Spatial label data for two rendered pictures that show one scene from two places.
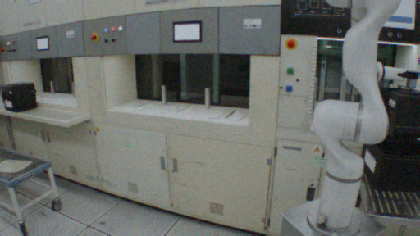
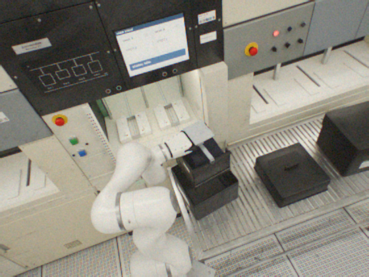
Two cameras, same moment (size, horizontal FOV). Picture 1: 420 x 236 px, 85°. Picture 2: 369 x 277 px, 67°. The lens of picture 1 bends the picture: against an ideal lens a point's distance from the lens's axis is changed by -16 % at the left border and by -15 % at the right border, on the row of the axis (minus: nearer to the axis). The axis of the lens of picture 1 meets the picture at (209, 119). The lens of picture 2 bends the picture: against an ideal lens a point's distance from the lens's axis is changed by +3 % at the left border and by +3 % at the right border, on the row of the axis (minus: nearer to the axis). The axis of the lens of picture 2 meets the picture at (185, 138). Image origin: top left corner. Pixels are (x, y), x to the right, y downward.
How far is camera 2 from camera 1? 0.99 m
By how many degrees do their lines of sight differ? 42
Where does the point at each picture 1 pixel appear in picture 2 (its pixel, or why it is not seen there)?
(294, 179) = not seen: hidden behind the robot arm
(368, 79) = (166, 257)
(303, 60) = (83, 127)
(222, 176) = (62, 227)
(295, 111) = (99, 163)
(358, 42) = (148, 249)
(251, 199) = not seen: hidden behind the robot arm
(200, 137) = (14, 219)
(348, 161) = not seen: outside the picture
